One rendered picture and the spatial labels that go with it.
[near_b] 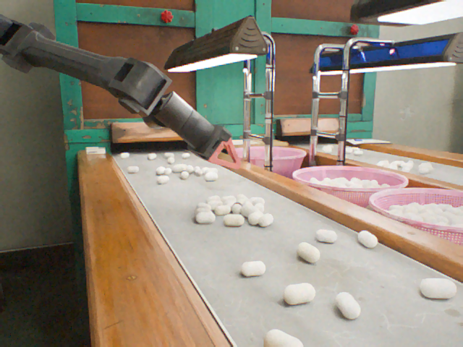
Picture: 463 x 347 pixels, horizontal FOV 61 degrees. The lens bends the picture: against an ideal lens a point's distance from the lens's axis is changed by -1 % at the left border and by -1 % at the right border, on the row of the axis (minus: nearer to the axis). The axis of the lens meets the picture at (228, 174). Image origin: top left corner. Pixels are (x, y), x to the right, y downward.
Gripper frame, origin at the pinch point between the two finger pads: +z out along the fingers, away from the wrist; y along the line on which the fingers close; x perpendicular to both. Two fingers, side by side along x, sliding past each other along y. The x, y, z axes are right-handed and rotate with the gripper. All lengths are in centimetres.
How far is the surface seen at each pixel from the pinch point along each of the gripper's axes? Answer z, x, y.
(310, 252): 1.1, 7.0, -31.7
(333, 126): 60, -50, 69
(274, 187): 13.5, -2.2, 4.6
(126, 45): -26, -19, 79
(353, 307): -2.0, 9.6, -44.8
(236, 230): -0.3, 10.7, -15.7
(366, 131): 80, -62, 73
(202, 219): -4.1, 12.7, -10.5
